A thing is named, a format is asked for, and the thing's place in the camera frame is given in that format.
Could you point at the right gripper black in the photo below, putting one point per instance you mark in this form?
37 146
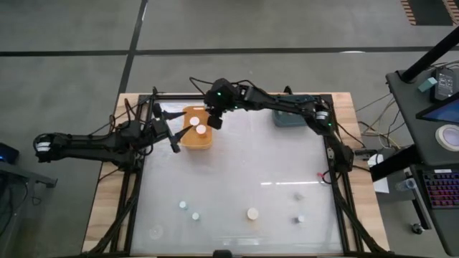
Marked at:
220 100

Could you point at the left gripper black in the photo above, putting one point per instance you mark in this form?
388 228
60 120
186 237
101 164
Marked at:
159 129

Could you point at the amber pill bottle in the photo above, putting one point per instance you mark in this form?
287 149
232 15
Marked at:
201 129
194 121

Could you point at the cream round disc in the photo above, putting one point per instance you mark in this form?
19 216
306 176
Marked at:
252 214

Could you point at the grey translucent pill bottle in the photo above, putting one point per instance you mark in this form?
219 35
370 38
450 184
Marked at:
298 196

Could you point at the grey bottle with red pills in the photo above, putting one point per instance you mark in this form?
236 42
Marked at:
300 218

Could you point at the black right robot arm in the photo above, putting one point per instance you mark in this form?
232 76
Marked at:
279 102

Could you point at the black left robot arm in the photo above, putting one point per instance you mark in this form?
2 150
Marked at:
89 145

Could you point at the orange plastic bin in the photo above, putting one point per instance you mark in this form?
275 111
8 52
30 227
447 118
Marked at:
201 143

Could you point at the teal plastic bin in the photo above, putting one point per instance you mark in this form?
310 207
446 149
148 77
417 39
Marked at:
287 120

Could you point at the small grey-white cylinder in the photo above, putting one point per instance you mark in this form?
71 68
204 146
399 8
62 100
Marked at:
183 204

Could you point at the small white cap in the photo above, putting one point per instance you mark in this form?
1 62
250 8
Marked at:
195 216

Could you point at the red tag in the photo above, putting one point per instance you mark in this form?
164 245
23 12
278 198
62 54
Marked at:
320 175

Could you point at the grey cart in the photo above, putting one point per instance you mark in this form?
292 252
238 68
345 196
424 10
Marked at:
21 172

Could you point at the black device with blue light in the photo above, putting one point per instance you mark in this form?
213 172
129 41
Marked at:
7 154

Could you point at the white paper sheet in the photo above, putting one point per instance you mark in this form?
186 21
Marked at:
380 184

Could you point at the dark grey workstation desk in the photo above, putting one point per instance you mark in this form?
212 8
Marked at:
405 107

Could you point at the black stand beam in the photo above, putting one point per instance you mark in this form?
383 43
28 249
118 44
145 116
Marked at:
394 163

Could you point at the clear plastic water bottle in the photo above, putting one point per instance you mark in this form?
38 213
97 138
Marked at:
407 184

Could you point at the small teal container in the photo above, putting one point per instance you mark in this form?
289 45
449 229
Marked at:
427 85

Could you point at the black stand pole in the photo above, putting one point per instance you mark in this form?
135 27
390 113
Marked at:
430 55

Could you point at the white tape roll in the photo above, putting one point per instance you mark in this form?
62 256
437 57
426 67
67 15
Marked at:
438 136

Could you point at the black electronic device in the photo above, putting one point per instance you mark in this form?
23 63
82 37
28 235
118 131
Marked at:
443 84

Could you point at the tablet with blue screen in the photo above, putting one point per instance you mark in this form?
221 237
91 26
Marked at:
444 111

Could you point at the black mat with orange stripes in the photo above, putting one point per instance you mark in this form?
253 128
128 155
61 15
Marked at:
430 10

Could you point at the black caster wheel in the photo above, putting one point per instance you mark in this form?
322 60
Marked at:
417 228

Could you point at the black backlit keyboard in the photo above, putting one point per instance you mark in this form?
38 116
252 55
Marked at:
443 188

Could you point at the black table-level camera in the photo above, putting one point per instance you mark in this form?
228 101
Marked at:
222 254

